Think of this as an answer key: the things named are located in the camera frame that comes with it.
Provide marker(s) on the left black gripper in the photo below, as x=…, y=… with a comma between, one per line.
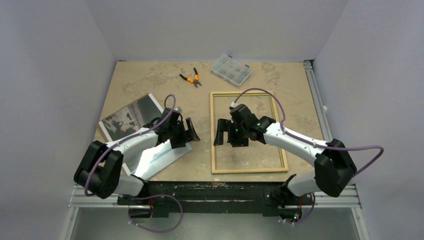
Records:
x=188, y=136

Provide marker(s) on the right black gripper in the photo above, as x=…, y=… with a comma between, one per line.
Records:
x=232, y=136

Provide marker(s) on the green wooden picture frame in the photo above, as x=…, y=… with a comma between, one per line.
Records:
x=256, y=158

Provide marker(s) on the glossy photo print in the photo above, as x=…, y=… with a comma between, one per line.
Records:
x=151, y=161

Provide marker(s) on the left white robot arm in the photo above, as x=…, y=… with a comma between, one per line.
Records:
x=99, y=171

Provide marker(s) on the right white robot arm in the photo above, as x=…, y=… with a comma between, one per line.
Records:
x=333, y=166

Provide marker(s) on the orange black pliers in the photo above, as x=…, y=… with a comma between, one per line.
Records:
x=195, y=81

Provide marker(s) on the clear plastic organizer box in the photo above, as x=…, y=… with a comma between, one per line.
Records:
x=230, y=70

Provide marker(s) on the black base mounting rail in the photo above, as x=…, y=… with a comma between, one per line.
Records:
x=267, y=198

